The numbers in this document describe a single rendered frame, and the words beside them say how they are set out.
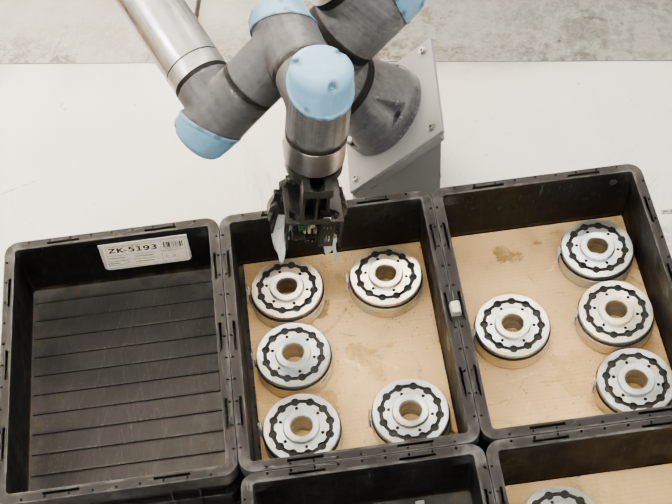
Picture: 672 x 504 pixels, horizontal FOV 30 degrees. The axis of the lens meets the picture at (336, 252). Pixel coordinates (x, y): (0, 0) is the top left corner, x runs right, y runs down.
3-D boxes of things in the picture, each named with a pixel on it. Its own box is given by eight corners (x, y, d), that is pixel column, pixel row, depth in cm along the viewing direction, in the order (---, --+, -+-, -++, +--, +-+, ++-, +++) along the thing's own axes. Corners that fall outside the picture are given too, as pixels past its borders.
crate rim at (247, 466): (220, 226, 178) (218, 216, 176) (429, 199, 179) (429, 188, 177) (241, 482, 154) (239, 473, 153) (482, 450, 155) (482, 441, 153)
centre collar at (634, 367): (613, 366, 166) (614, 363, 166) (651, 363, 166) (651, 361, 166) (620, 398, 163) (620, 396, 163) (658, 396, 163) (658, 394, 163)
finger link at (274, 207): (260, 232, 163) (277, 189, 157) (259, 223, 164) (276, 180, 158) (294, 235, 165) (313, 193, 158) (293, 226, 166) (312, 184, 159)
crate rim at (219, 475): (9, 253, 177) (4, 243, 175) (220, 226, 178) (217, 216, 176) (-2, 515, 154) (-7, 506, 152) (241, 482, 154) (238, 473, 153)
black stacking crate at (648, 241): (430, 239, 186) (431, 192, 177) (627, 214, 187) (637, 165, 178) (480, 482, 163) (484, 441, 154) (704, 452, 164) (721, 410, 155)
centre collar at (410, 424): (388, 398, 165) (388, 396, 165) (425, 393, 165) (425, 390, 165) (394, 431, 162) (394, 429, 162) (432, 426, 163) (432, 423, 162)
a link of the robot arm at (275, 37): (214, 41, 152) (241, 104, 146) (274, -23, 148) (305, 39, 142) (259, 63, 158) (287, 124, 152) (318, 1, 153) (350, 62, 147)
